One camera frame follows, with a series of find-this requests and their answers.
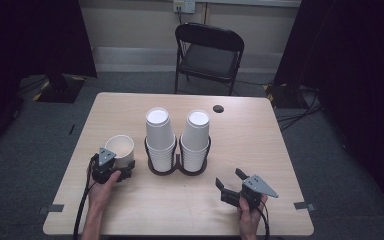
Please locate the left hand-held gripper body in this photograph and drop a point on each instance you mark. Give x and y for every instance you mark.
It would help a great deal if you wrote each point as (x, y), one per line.
(106, 166)

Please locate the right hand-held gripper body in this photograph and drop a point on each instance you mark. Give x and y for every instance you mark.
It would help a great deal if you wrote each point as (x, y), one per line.
(255, 188)

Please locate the white paper cup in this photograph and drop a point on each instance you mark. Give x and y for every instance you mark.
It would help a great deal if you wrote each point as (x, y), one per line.
(121, 146)

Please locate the stack of white cups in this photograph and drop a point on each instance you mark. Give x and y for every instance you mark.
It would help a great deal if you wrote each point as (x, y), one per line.
(196, 136)
(160, 133)

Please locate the person's left hand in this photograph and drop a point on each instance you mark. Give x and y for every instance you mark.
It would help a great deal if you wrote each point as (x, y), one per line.
(101, 191)

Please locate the person's right hand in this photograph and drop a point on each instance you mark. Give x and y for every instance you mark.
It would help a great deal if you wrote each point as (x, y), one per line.
(250, 216)

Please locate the grey tape strip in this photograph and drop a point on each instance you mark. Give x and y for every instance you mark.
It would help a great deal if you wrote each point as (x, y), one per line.
(51, 209)
(304, 206)

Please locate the black stand base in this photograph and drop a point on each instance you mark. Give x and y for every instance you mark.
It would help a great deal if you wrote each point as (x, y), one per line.
(281, 96)
(60, 90)

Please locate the black folding chair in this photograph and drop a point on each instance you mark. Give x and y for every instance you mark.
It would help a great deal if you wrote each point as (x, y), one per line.
(210, 58)

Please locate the dark curtain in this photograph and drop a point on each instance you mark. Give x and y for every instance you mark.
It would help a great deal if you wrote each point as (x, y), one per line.
(356, 83)
(30, 40)

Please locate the white wall socket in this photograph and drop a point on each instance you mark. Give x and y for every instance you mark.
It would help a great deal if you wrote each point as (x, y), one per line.
(184, 6)

